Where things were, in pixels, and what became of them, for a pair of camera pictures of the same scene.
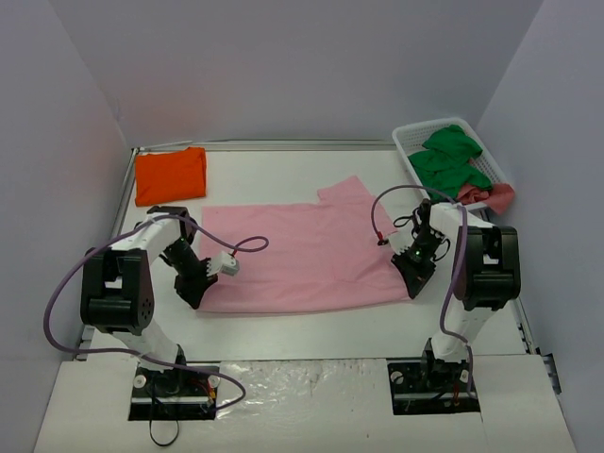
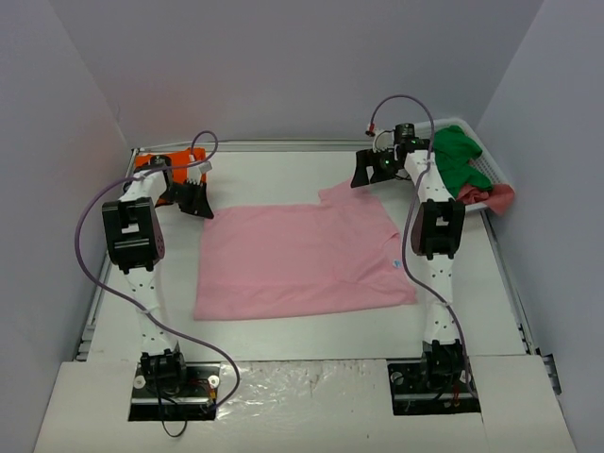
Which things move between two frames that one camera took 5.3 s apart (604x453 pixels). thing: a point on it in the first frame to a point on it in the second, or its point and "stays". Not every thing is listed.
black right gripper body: x=415 y=266 to x=369 y=160
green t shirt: x=444 y=166 stays
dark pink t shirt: x=499 y=196 stays
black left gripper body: x=192 y=280 to x=190 y=194
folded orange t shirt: x=172 y=176 stays
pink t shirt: x=328 y=251 stays
